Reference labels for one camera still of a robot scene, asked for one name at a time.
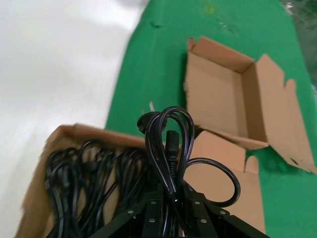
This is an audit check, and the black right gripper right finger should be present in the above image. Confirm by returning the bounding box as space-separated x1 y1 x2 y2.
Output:
183 184 234 238

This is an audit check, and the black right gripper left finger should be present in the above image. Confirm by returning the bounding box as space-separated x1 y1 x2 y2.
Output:
93 192 165 238

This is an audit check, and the black power cord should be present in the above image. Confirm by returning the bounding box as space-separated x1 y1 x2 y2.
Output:
79 141 117 224
44 147 82 238
137 106 240 238
116 148 161 199

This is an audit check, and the cardboard box with intact rim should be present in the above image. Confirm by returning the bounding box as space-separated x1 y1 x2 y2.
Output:
14 123 267 238

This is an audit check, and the cardboard box with torn rim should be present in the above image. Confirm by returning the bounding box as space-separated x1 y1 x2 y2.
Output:
184 36 317 175

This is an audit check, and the green table cloth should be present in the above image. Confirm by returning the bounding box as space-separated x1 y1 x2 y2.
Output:
105 0 317 238

